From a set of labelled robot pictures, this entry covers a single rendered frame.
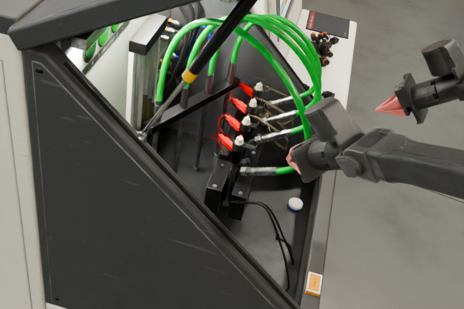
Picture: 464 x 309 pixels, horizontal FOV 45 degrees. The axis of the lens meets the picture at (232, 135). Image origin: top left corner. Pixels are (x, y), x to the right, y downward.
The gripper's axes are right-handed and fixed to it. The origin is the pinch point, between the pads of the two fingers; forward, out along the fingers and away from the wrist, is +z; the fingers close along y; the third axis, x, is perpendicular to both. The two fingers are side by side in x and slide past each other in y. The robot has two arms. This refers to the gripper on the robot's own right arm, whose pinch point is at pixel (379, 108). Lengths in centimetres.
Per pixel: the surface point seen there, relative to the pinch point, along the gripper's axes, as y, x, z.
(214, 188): 2.5, 23.8, 35.6
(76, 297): 3, 58, 54
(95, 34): 47, 47, 16
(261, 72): 16.0, -11.5, 31.6
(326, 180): -14.8, 0.6, 22.4
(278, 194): -15.6, 0.6, 38.7
